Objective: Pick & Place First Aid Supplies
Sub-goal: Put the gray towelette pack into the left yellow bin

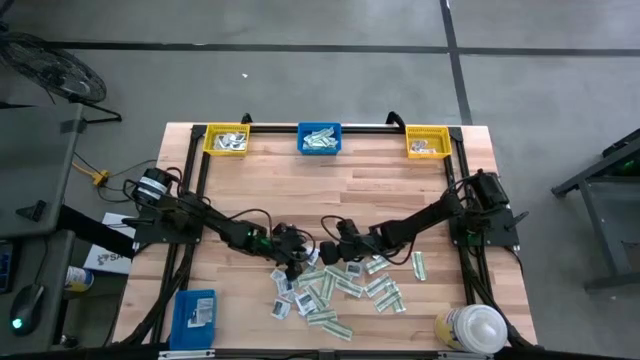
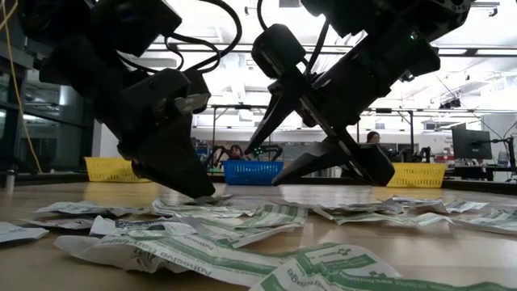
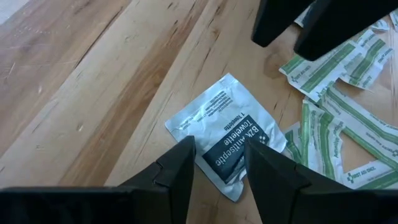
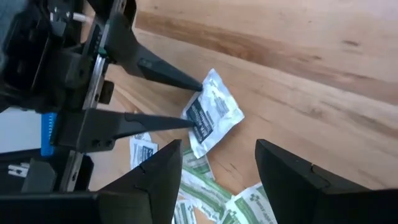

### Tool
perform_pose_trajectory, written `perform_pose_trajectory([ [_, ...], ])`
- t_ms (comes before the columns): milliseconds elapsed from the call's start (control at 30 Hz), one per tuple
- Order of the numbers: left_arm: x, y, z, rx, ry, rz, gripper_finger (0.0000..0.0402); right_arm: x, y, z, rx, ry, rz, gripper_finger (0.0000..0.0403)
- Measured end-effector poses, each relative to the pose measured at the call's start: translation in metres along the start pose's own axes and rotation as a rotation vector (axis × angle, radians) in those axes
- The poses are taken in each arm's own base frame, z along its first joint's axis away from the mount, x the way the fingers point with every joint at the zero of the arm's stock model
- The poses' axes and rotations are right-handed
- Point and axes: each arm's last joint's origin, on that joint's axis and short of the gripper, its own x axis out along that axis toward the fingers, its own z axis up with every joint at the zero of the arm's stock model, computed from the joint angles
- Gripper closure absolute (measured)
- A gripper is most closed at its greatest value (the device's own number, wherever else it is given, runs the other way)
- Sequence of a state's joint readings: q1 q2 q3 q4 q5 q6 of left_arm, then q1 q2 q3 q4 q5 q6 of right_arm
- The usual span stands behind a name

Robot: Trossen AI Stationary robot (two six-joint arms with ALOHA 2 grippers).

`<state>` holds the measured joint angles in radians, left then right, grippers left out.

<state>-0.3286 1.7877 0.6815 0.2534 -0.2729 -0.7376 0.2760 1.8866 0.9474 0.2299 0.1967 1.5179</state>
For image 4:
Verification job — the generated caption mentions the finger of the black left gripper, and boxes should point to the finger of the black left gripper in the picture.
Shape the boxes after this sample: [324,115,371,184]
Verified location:
[104,12,204,93]
[51,108,197,154]

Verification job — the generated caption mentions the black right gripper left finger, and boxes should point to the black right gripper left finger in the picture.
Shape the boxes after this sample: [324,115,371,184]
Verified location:
[99,139,184,224]

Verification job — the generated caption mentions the green striped bandage wrapper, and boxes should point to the green striped bandage wrapper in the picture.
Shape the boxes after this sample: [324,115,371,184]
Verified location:
[178,169,233,222]
[219,182,278,224]
[182,146,216,180]
[172,200,197,224]

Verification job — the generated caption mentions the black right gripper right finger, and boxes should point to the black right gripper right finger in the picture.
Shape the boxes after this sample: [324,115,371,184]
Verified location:
[254,139,371,224]

